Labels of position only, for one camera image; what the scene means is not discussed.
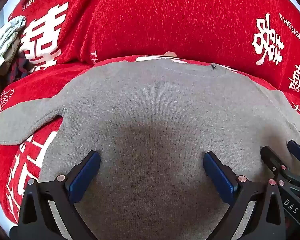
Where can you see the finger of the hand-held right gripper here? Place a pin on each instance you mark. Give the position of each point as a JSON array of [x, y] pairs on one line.
[[273, 158], [298, 150]]

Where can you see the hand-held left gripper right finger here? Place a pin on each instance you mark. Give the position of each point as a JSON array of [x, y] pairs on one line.
[[218, 175]]

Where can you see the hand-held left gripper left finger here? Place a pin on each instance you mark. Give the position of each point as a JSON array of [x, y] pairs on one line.
[[86, 175]]

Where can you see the grey knit sweater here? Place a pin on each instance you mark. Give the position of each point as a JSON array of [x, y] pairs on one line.
[[152, 105]]

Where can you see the dark plaid cloth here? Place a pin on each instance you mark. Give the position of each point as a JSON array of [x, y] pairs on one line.
[[20, 66]]

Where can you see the brown cloth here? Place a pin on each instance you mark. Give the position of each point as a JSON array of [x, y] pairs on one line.
[[13, 52]]

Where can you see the white grey crumpled cloth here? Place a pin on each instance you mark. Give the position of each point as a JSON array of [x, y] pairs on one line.
[[2, 45]]

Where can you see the red printed sofa cover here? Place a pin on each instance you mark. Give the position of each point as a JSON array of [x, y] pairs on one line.
[[165, 17]]

